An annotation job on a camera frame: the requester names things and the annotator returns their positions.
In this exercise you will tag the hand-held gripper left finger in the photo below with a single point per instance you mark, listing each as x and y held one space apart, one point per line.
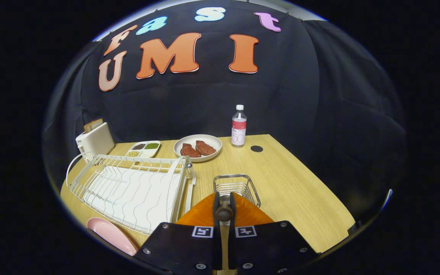
181 248

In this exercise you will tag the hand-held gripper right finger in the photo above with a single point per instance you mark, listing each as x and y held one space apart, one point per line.
269 248

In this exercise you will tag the pink plate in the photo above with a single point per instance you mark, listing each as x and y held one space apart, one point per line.
111 233

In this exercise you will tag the white four-compartment snack dish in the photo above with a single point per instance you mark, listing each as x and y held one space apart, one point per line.
145 149

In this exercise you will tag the beige plate with meat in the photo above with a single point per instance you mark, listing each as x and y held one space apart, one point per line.
208 139

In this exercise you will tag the white drip tray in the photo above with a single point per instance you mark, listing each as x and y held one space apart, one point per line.
136 194

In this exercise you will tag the red meat piece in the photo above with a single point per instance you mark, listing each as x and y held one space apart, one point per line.
206 148
189 151

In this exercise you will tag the black round table grommet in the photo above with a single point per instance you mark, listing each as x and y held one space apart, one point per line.
256 148

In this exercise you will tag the clear bottle with red label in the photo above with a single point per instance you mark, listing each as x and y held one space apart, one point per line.
238 128

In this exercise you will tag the white toaster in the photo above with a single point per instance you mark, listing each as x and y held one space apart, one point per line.
97 141

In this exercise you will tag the toast slices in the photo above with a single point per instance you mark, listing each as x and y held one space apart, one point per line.
93 124

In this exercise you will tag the black backdrop cloth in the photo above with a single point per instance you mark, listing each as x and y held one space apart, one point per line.
300 95

